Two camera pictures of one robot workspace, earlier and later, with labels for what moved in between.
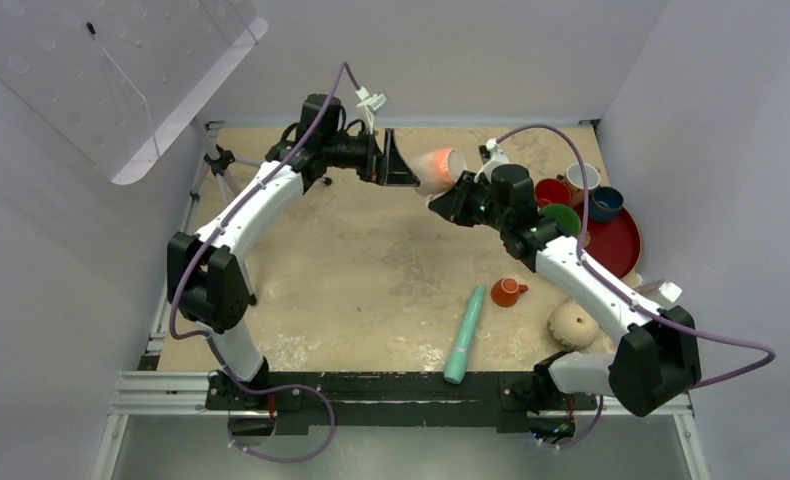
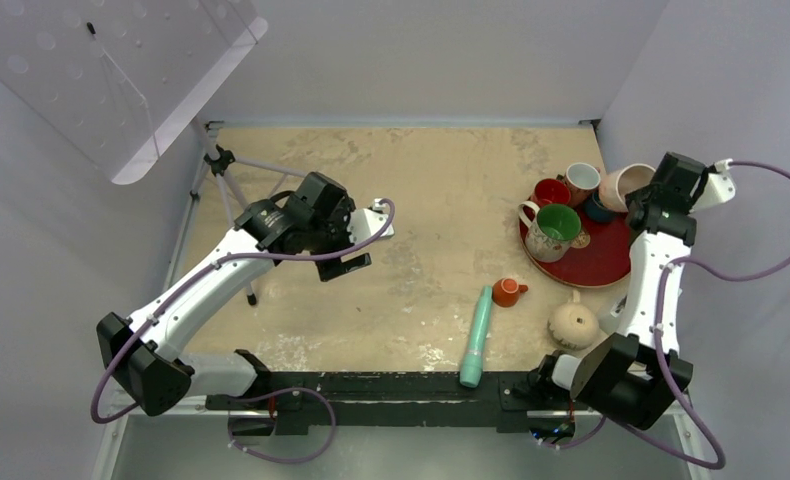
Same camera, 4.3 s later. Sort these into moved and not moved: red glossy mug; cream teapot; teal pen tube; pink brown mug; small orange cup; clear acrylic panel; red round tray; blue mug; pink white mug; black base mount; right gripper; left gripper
Moved: right gripper; teal pen tube; pink white mug; left gripper
Not moved: small orange cup; pink brown mug; blue mug; clear acrylic panel; black base mount; red glossy mug; red round tray; cream teapot
